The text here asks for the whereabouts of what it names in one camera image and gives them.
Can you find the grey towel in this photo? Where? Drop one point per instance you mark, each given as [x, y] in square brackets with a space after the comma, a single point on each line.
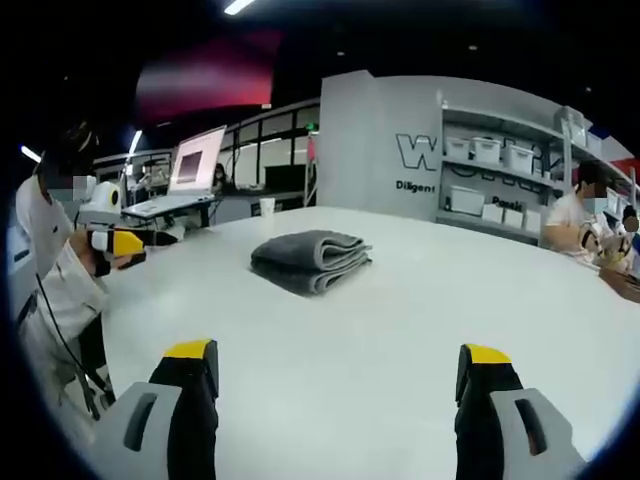
[312, 262]

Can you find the open laptop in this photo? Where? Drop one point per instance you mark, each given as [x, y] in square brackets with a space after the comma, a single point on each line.
[197, 160]

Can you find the brown flat object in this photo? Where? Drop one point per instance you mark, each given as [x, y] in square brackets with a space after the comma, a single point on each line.
[622, 281]

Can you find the person's head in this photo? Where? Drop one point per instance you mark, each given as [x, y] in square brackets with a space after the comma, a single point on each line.
[65, 155]

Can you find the person's torso in white clothing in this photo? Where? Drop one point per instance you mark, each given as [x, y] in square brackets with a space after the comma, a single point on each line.
[42, 220]

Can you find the ceiling light strip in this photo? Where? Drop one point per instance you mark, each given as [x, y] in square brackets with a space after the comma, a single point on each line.
[135, 142]
[30, 154]
[239, 6]

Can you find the grey desk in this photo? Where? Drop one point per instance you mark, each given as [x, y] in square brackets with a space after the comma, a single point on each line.
[200, 212]

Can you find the white paper cup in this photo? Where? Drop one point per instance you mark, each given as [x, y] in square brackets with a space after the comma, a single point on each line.
[267, 207]

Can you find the black monitor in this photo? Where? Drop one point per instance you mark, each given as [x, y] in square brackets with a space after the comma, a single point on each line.
[285, 176]

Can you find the pink hanging sign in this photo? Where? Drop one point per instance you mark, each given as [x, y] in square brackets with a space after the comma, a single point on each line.
[312, 147]

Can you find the grey shelf unit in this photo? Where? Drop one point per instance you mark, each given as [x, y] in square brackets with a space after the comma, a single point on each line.
[542, 182]

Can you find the group of white storage boxes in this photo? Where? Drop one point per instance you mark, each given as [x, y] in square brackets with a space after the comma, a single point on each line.
[517, 159]

